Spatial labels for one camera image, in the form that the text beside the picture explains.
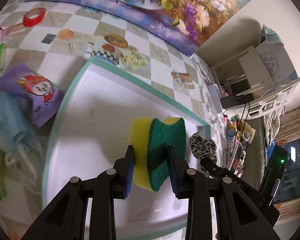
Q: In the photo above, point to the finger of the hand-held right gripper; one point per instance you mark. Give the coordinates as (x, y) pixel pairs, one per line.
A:
(210, 166)

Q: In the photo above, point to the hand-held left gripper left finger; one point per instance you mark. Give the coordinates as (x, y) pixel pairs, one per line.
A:
(130, 173)

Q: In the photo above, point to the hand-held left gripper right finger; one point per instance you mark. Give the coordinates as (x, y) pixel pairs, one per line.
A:
(172, 173)

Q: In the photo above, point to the leopard print scrunchie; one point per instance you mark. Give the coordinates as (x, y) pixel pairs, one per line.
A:
(202, 145)

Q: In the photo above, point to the yellow and green sponge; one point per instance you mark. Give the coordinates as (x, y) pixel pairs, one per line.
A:
(165, 140)

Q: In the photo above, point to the white tray with teal rim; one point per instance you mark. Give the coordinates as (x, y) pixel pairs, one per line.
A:
(95, 120)

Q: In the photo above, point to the dark window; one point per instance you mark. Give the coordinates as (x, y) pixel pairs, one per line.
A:
(295, 170)

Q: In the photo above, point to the pile of colourful clutter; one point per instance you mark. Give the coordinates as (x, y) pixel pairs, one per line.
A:
(233, 135)

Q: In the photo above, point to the grey floral cloth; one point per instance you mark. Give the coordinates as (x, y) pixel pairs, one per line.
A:
(210, 120)

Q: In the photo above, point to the white quilted cloth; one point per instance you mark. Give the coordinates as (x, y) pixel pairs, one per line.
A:
(273, 122)

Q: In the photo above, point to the black box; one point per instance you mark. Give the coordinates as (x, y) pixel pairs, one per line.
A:
(233, 101)

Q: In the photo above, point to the white plastic box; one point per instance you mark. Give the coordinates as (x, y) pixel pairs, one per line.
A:
(215, 96)

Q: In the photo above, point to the white shelf rack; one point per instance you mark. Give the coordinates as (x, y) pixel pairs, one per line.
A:
(265, 97)

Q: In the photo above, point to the white cardboard box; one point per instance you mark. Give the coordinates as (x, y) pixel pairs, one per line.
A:
(275, 60)

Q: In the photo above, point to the purple cartoon cloth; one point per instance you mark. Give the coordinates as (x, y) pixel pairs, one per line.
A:
(40, 87)

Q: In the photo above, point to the light blue cloth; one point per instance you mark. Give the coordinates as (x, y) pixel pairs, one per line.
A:
(5, 120)

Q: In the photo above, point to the teal cloth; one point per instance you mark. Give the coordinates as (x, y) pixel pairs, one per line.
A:
(270, 35)

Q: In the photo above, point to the checkered printed tablecloth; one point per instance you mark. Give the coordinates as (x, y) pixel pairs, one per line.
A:
(72, 22)

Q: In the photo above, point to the flower painting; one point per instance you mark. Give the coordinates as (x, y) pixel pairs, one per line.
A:
(165, 10)

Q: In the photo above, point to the red tape roll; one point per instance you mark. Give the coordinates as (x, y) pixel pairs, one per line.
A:
(31, 22)

